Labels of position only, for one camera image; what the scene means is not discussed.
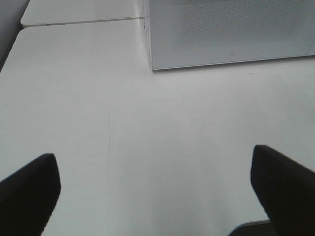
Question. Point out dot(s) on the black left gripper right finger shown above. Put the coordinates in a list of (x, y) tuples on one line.
[(286, 191)]

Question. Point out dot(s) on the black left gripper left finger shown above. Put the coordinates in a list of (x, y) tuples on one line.
[(28, 197)]

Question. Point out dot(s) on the white microwave door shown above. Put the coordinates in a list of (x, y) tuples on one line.
[(187, 33)]

